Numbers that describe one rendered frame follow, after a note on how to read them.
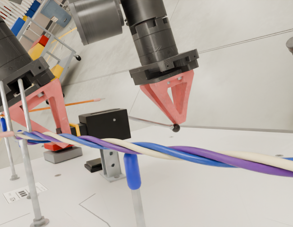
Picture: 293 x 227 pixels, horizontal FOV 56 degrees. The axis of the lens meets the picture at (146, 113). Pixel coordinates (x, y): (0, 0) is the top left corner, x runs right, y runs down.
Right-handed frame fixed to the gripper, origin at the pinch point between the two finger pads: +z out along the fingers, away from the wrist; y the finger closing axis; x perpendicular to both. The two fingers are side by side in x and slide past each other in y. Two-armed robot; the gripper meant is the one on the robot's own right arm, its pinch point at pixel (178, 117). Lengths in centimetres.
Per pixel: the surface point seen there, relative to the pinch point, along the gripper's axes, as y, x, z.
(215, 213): 16.8, -9.5, 4.5
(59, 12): -656, 167, -178
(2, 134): 8.8, -22.4, -7.8
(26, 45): -846, 91, -153
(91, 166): -4.9, -14.0, 2.6
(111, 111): 1.7, -10.3, -5.0
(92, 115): 1.6, -12.7, -5.5
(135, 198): 21.4, -17.1, -3.0
